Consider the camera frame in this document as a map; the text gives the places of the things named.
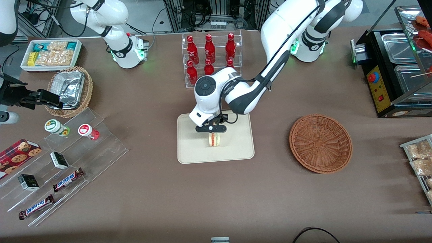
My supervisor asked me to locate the red cookie box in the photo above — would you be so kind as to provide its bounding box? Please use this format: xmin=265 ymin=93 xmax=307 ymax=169
xmin=0 ymin=139 xmax=42 ymax=179

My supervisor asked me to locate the clear acrylic bottle rack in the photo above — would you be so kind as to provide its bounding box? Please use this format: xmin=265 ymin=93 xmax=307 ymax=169
xmin=182 ymin=30 xmax=243 ymax=89

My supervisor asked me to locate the snickers chocolate bar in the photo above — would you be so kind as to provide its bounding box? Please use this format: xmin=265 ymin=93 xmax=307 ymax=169
xmin=19 ymin=194 xmax=55 ymax=220
xmin=53 ymin=168 xmax=84 ymax=192

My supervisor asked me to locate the red lid cup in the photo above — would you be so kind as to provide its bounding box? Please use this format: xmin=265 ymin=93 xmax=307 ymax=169
xmin=78 ymin=124 xmax=100 ymax=140

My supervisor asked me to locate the green lid cup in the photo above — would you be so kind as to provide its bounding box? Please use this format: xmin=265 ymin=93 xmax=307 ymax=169
xmin=45 ymin=119 xmax=70 ymax=137

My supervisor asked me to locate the clear bagged pastry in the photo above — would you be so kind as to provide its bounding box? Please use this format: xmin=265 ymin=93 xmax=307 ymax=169
xmin=410 ymin=158 xmax=432 ymax=176
xmin=407 ymin=140 xmax=432 ymax=159

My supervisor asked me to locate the white rectangular bin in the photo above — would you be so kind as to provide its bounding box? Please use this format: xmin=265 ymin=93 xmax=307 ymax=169
xmin=20 ymin=39 xmax=82 ymax=72

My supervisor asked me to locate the red sausage skewer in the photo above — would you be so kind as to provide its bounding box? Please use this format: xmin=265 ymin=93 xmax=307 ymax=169
xmin=418 ymin=30 xmax=432 ymax=48

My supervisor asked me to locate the round brown wicker basket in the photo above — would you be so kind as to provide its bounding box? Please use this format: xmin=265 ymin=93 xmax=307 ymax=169
xmin=289 ymin=114 xmax=353 ymax=174

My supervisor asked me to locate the black food warmer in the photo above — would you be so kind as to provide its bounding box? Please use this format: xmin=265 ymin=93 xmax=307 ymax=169
xmin=356 ymin=0 xmax=432 ymax=118

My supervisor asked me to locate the clear acrylic stepped display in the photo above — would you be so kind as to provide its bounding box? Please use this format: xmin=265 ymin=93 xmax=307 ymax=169
xmin=0 ymin=107 xmax=129 ymax=227

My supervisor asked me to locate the light wicker basket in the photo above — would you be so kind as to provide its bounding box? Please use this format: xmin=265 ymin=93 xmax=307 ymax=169
xmin=45 ymin=66 xmax=93 ymax=118

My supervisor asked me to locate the tray of packaged snacks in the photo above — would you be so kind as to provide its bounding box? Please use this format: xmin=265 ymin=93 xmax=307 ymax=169
xmin=400 ymin=134 xmax=432 ymax=206

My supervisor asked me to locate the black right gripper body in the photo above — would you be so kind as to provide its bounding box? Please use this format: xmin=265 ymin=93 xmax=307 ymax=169
xmin=0 ymin=74 xmax=41 ymax=109

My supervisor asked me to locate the small black box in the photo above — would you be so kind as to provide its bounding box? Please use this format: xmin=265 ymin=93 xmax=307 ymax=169
xmin=50 ymin=152 xmax=69 ymax=169
xmin=18 ymin=174 xmax=40 ymax=191

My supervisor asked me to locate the grey metal box green light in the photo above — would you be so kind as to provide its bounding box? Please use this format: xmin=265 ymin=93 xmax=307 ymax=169
xmin=350 ymin=38 xmax=369 ymax=65

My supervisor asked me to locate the large clear cracker bag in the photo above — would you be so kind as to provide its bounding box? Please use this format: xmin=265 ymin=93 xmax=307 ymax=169
xmin=35 ymin=50 xmax=74 ymax=66

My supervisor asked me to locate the aluminium frame rack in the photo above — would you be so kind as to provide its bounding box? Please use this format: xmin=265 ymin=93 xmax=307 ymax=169
xmin=162 ymin=0 xmax=270 ymax=33

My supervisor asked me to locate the black cable loop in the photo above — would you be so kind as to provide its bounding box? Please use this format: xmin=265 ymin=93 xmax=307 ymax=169
xmin=292 ymin=227 xmax=341 ymax=243

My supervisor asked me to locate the aluminium foil container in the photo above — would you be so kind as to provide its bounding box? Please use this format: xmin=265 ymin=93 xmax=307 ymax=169
xmin=51 ymin=71 xmax=85 ymax=109

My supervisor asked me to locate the beige rectangular tray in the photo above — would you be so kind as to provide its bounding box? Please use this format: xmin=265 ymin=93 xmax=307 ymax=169
xmin=177 ymin=110 xmax=255 ymax=164

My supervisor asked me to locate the stainless steel pan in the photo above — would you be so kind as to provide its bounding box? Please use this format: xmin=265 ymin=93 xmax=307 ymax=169
xmin=394 ymin=64 xmax=432 ymax=96
xmin=381 ymin=33 xmax=417 ymax=64

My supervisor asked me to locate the triangular sandwich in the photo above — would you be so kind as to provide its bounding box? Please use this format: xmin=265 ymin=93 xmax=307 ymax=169
xmin=208 ymin=132 xmax=222 ymax=148

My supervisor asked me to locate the small clear cracker bag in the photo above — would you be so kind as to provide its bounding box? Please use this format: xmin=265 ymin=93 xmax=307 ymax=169
xmin=47 ymin=41 xmax=68 ymax=52

